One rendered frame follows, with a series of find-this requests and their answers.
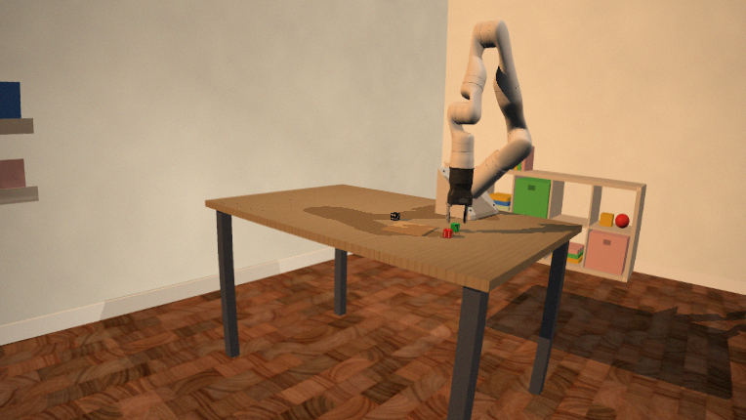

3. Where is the orange flat mat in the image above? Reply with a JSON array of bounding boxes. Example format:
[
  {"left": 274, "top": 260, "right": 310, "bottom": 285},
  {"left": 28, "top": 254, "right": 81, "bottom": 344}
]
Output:
[{"left": 382, "top": 222, "right": 437, "bottom": 236}]

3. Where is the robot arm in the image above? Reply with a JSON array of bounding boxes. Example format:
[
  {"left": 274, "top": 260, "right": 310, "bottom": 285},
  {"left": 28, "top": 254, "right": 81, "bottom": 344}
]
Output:
[{"left": 447, "top": 20, "right": 532, "bottom": 199}]

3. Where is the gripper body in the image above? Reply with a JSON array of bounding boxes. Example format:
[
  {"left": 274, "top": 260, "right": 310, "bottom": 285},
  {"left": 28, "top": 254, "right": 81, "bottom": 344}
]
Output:
[{"left": 444, "top": 151, "right": 475, "bottom": 205}]

